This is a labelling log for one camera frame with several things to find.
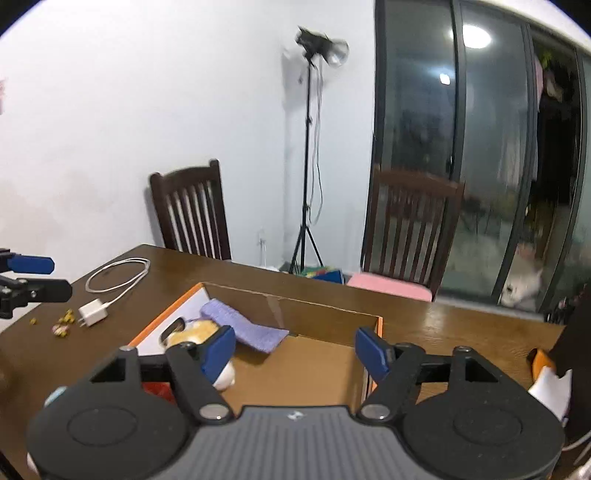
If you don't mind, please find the glass sliding door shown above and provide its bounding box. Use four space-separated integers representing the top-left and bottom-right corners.
374 1 590 314

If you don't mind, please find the white usb charger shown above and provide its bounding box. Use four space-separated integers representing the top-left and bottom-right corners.
78 299 107 327

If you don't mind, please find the red cardboard box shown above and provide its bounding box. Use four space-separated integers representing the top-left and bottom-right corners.
130 282 384 412

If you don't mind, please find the yellow hamster plush toy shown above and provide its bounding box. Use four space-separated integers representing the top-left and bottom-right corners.
160 317 235 391

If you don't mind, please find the white charger cable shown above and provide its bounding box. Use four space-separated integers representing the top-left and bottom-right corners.
84 256 153 311

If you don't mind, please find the white plush dog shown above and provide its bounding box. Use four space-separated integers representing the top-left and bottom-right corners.
499 243 544 312

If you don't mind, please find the dark wooden chair left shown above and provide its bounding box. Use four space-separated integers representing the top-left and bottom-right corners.
149 159 231 260

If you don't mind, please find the dark wooden chair right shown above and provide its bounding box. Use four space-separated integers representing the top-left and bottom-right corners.
361 166 465 297

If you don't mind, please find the orange white penguin plush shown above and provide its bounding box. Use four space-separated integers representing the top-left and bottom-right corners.
527 348 572 424

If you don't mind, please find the purple knitted cloth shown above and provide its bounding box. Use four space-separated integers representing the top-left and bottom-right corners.
200 299 290 354

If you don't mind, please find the black studio light stand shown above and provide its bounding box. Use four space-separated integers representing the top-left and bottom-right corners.
288 27 349 275

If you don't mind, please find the colourful blue toy box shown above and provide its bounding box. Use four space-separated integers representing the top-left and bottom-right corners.
298 267 346 284

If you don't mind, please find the dark wooden chair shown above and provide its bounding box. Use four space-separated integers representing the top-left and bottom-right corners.
149 159 231 260
361 166 465 297

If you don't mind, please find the pink seat cushion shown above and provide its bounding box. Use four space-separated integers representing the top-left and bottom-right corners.
346 273 433 302

